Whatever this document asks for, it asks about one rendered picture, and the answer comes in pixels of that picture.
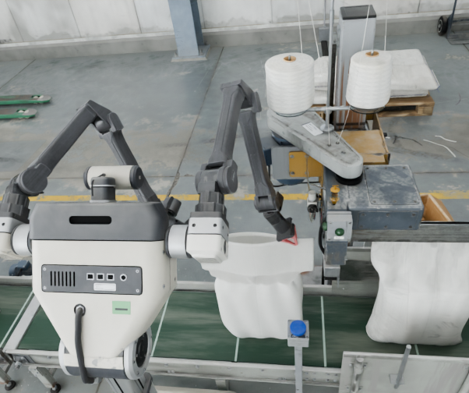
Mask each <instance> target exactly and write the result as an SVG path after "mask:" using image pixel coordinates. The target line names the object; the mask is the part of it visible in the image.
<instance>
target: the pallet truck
mask: <svg viewBox="0 0 469 393"><path fill-rule="evenodd" d="M31 97H33V98H31ZM51 98H52V97H51V96H49V95H46V94H23V95H9V96H0V104H28V103H34V104H37V103H41V104H43V103H44V102H49V100H50V99H51ZM37 112H38V111H37V110H35V109H32V108H7V109H0V119H10V118H19V119H22V118H26V119H28V118H29V117H33V116H35V114H36V113H37Z"/></svg>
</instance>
